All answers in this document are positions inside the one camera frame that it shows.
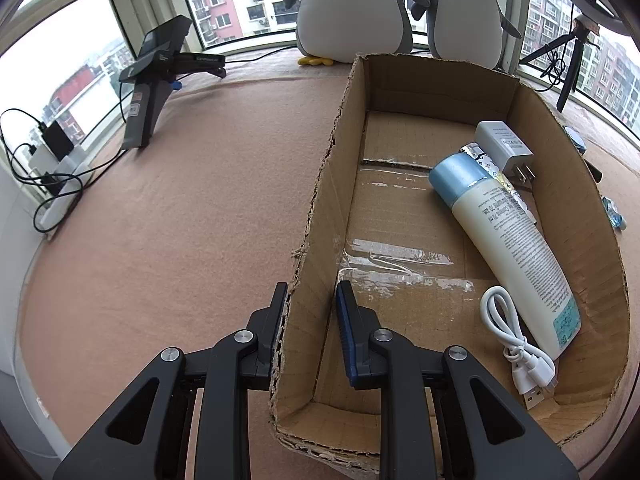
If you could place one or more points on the small penguin plush toy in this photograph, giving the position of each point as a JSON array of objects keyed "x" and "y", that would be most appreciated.
[{"x": 465, "y": 15}]

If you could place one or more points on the white lotion bottle blue cap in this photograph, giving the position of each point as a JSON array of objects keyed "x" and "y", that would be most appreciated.
[{"x": 510, "y": 240}]

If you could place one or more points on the black power adapter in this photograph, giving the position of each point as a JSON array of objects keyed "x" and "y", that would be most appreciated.
[{"x": 55, "y": 140}]

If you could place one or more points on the black tripod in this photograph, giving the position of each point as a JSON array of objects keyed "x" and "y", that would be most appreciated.
[{"x": 570, "y": 80}]

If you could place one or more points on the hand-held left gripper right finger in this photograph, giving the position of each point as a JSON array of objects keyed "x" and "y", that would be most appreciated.
[{"x": 345, "y": 330}]

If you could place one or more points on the large penguin plush toy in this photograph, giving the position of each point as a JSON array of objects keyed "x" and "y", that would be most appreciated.
[{"x": 350, "y": 10}]

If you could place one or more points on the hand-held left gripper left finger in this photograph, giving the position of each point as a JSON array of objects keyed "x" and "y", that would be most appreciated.
[{"x": 272, "y": 330}]

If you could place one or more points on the white power strip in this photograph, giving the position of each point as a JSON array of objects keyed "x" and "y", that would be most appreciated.
[{"x": 60, "y": 200}]

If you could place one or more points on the patterned small tube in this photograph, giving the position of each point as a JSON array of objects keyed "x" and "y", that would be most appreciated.
[{"x": 480, "y": 155}]

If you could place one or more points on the white window frame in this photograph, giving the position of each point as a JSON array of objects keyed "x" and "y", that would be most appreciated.
[{"x": 135, "y": 5}]

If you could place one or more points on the black gripper stand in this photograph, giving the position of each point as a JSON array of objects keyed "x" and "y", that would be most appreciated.
[{"x": 145, "y": 105}]

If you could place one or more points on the white wall charger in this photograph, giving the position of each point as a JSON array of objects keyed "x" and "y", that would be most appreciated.
[{"x": 502, "y": 142}]

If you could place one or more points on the small blue item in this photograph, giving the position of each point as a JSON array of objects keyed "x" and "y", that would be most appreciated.
[{"x": 614, "y": 212}]

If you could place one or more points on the brown cardboard box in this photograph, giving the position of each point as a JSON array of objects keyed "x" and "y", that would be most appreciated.
[{"x": 400, "y": 230}]

